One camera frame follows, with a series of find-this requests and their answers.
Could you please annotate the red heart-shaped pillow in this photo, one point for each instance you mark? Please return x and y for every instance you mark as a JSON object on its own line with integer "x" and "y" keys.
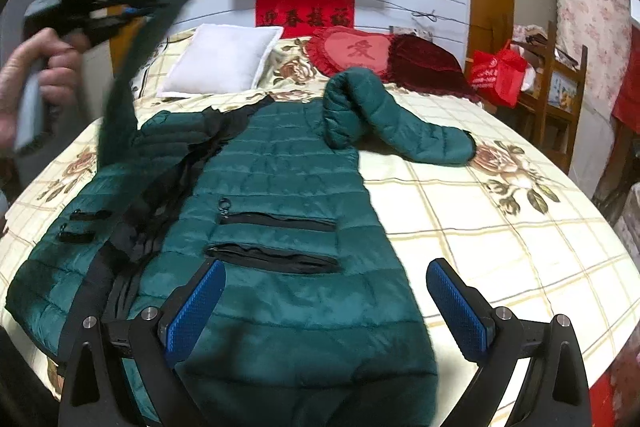
{"x": 350, "y": 52}

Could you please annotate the red plastic bag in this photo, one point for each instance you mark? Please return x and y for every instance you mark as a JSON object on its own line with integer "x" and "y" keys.
{"x": 497, "y": 74}

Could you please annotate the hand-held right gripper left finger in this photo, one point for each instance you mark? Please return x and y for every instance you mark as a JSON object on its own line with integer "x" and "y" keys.
{"x": 192, "y": 307}

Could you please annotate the floral pink curtain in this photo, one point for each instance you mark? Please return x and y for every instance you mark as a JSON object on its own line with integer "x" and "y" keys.
{"x": 592, "y": 2}

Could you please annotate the green puffer coat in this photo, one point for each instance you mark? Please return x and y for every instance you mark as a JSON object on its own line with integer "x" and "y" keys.
{"x": 280, "y": 187}

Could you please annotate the white pillow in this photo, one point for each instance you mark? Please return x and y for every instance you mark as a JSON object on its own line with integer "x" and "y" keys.
{"x": 217, "y": 59}

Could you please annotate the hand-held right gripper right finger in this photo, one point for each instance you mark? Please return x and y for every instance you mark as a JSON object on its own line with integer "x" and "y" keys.
{"x": 457, "y": 307}

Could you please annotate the red wall banner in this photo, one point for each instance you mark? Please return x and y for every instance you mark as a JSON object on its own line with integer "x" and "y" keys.
{"x": 305, "y": 13}

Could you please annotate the dark red velvet cushion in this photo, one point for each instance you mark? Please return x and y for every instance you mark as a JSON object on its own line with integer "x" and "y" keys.
{"x": 425, "y": 64}

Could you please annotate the person's left hand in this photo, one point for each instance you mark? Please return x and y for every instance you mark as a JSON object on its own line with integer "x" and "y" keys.
{"x": 30, "y": 72}

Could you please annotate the wooden chair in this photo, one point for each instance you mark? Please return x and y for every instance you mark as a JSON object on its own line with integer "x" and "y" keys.
{"x": 555, "y": 102}

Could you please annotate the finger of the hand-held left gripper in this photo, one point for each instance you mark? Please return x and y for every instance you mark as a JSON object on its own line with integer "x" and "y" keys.
{"x": 125, "y": 14}

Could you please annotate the floral checked bed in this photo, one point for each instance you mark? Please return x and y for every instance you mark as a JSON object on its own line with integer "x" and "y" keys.
{"x": 475, "y": 227}

